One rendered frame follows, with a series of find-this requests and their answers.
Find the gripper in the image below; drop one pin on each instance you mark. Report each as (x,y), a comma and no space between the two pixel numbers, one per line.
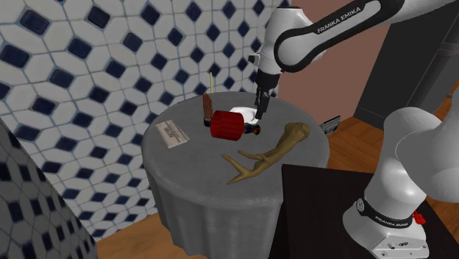
(266,83)

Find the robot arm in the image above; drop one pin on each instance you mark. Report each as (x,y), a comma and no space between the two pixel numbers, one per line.
(401,154)

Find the white bowl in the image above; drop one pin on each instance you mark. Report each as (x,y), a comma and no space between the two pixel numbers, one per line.
(245,113)

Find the dark multicoloured small vase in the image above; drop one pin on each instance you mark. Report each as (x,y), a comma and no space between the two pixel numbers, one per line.
(252,129)

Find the red cylinder lampshade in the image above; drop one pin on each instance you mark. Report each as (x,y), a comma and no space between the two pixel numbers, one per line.
(226,125)

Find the tan antler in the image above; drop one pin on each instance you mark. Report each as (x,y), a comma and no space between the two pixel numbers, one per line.
(267,159)

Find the thin yellow stick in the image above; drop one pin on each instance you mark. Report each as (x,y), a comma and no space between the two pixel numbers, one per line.
(211,83)

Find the pale printed booklet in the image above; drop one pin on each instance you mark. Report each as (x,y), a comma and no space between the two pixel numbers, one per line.
(172,133)

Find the round grey draped table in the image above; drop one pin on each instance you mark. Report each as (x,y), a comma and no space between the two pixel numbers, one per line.
(200,186)

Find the dark cabinet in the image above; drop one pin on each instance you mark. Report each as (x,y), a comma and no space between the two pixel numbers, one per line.
(408,64)

